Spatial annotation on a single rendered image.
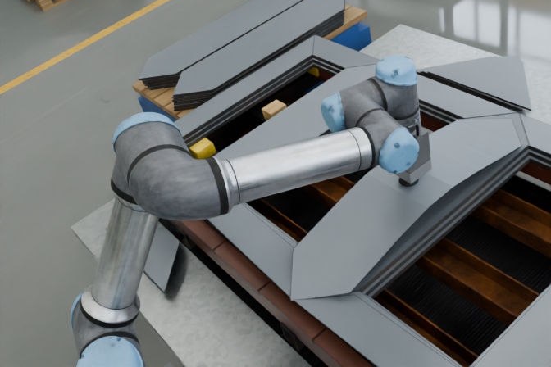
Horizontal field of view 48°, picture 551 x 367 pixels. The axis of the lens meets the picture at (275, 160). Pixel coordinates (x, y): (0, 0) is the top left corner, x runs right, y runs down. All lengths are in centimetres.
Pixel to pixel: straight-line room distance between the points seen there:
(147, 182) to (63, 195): 238
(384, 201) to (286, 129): 46
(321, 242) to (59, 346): 153
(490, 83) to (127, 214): 115
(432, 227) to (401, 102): 31
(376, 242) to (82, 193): 220
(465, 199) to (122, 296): 76
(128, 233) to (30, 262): 195
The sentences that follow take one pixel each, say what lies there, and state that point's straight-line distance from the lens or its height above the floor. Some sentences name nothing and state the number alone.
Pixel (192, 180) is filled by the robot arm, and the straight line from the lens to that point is 97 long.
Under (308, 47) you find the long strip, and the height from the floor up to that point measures 85.
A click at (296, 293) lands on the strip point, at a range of 132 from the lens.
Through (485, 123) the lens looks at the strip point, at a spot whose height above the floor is 86.
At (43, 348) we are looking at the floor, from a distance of 270.
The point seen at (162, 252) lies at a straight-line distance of 170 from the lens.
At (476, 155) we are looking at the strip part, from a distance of 150.
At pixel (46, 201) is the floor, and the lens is 338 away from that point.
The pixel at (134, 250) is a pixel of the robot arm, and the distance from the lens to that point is 117.
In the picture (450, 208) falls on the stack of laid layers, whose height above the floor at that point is 85.
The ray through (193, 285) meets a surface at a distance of 164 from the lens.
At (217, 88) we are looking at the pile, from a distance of 201.
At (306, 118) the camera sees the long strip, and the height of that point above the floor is 85.
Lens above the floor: 187
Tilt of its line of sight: 38 degrees down
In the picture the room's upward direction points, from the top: 16 degrees counter-clockwise
